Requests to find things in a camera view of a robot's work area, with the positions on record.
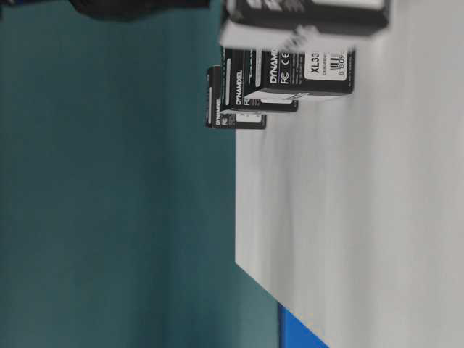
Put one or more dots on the blue table cloth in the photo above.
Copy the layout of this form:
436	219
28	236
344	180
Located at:
294	334

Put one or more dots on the black box middle on base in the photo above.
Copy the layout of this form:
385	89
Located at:
241	71

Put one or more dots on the black box from tray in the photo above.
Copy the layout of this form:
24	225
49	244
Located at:
301	25

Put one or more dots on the black box on base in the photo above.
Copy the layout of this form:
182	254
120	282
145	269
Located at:
310	75
218	116
241	71

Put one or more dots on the white base board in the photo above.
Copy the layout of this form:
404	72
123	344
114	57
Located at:
350	212

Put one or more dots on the black box near on base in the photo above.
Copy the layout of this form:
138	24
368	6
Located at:
310	75

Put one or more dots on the black box far on base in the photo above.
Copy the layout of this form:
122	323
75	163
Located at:
218	116

